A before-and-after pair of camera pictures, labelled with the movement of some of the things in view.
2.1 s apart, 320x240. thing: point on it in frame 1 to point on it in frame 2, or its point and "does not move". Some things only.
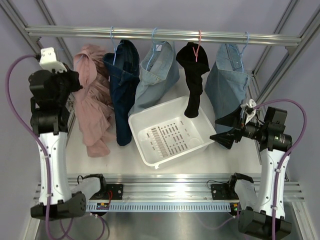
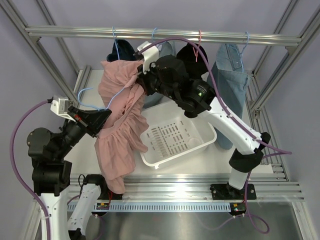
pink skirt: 92,103 to 121,92
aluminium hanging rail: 166,34 does not move
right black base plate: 223,192 does not move
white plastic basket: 164,133 does not move
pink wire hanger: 196,54 does not move
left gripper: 73,76 to 93,121
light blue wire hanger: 79,59 to 95,109
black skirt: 187,55 does not move
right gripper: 227,139 to 143,79
